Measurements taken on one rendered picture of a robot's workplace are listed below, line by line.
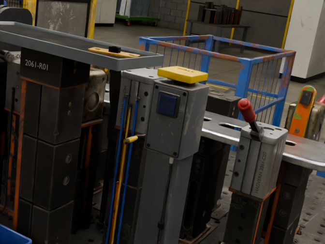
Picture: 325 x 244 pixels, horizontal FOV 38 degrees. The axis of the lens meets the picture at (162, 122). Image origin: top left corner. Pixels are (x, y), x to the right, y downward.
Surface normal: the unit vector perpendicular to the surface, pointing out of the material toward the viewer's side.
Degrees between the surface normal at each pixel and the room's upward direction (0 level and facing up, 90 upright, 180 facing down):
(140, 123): 90
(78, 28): 91
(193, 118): 90
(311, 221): 0
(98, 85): 90
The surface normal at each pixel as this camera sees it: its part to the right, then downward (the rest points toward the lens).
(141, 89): -0.50, 0.17
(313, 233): 0.14, -0.95
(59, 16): 0.88, 0.31
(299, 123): -0.46, -0.04
